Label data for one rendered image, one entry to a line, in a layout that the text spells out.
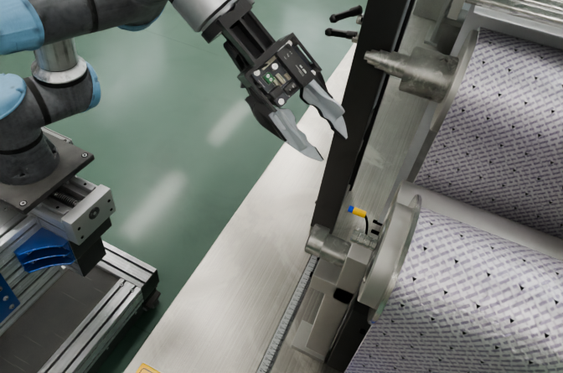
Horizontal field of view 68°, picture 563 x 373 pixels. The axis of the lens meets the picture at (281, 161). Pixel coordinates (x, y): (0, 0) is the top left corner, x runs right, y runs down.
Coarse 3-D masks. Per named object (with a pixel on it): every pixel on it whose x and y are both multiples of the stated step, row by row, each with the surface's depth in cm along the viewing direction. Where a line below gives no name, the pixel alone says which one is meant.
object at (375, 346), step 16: (368, 336) 46; (384, 336) 44; (368, 352) 48; (384, 352) 46; (400, 352) 45; (416, 352) 44; (352, 368) 52; (368, 368) 50; (384, 368) 48; (400, 368) 47; (416, 368) 46; (432, 368) 44; (448, 368) 43
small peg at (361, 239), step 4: (356, 232) 44; (360, 232) 45; (352, 236) 44; (356, 236) 44; (360, 236) 44; (364, 236) 44; (368, 236) 44; (352, 240) 44; (356, 240) 44; (360, 240) 44; (364, 240) 44; (368, 240) 44; (372, 240) 44; (376, 240) 44; (360, 244) 44; (364, 244) 44; (368, 244) 44; (372, 244) 44; (376, 244) 44; (372, 248) 44
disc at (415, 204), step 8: (416, 200) 43; (416, 208) 41; (416, 216) 40; (408, 232) 40; (408, 240) 39; (408, 248) 39; (400, 256) 39; (400, 264) 38; (392, 272) 40; (392, 280) 39; (392, 288) 39; (384, 296) 39; (376, 304) 42; (384, 304) 39; (376, 312) 40; (368, 320) 44; (376, 320) 41
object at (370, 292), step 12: (396, 204) 45; (396, 216) 42; (408, 216) 43; (396, 228) 41; (384, 240) 41; (396, 240) 41; (384, 252) 40; (396, 252) 40; (384, 264) 40; (372, 276) 41; (384, 276) 40; (360, 288) 47; (372, 288) 41; (384, 288) 41; (360, 300) 44; (372, 300) 42
